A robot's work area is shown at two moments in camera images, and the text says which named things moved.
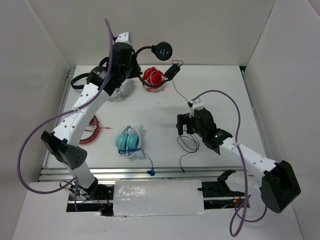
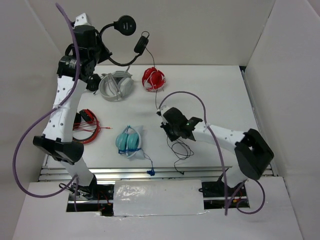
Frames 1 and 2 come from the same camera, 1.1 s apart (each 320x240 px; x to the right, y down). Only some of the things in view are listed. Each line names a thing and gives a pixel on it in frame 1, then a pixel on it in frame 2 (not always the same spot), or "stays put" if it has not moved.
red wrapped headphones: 151,75 stays put
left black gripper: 137,69 -> 106,52
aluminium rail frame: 147,173 stays put
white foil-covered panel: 135,198 stays put
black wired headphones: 161,51 -> 125,25
